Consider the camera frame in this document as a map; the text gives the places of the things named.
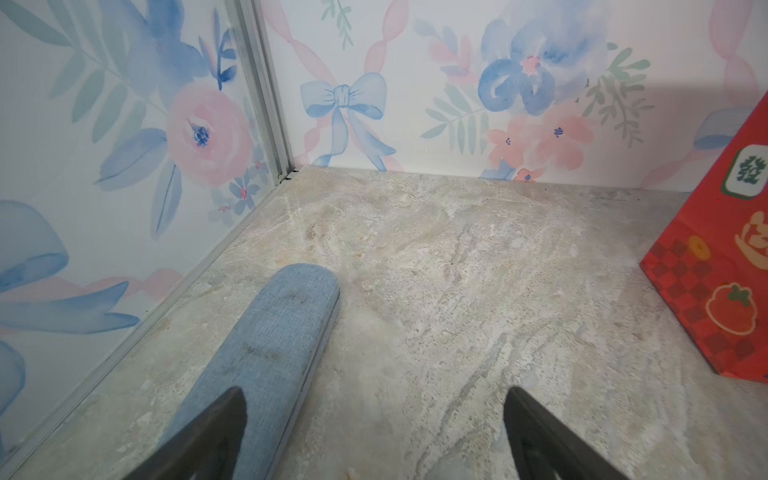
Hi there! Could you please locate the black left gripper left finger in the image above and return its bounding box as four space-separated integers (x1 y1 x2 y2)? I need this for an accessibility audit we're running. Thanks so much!
126 387 247 480

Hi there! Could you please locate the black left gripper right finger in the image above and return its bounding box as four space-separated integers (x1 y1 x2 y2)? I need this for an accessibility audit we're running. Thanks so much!
503 386 627 480

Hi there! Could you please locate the red paper gift bag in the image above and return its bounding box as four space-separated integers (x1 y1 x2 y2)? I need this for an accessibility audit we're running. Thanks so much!
640 99 767 383

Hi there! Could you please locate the blue fabric case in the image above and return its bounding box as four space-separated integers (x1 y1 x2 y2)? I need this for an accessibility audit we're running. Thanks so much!
161 263 341 479

